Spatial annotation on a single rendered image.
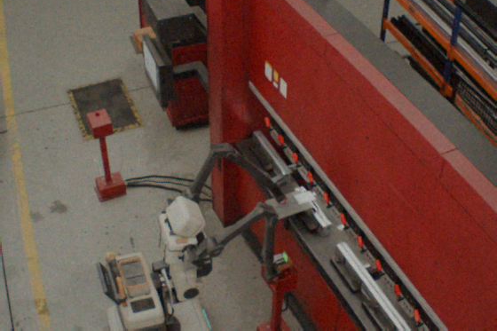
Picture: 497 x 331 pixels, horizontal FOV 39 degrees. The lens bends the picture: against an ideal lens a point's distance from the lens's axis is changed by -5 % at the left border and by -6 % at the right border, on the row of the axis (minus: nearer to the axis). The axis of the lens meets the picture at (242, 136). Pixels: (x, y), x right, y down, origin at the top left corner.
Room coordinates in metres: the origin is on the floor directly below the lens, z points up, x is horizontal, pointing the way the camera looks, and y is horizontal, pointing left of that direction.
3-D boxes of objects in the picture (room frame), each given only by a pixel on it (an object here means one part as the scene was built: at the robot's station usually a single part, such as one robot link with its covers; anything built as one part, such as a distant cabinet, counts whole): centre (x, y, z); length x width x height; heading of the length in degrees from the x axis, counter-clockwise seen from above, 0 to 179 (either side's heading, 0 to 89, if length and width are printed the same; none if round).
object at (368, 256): (2.75, -0.76, 1.26); 0.15 x 0.09 x 0.17; 25
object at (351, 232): (2.93, -0.68, 1.26); 0.15 x 0.09 x 0.17; 25
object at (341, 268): (2.88, -0.64, 0.89); 0.30 x 0.05 x 0.03; 25
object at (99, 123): (4.55, 1.14, 0.41); 0.25 x 0.20 x 0.83; 115
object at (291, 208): (3.40, -0.30, 1.00); 0.26 x 0.18 x 0.01; 115
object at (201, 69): (4.52, 0.35, 1.18); 0.40 x 0.24 x 0.07; 25
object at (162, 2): (4.39, 0.53, 1.53); 0.51 x 0.25 x 0.85; 22
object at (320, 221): (3.41, -0.46, 0.92); 0.39 x 0.06 x 0.10; 25
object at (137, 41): (5.38, 0.83, 1.04); 0.30 x 0.26 x 0.12; 19
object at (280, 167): (3.96, -0.21, 0.92); 0.50 x 0.06 x 0.10; 25
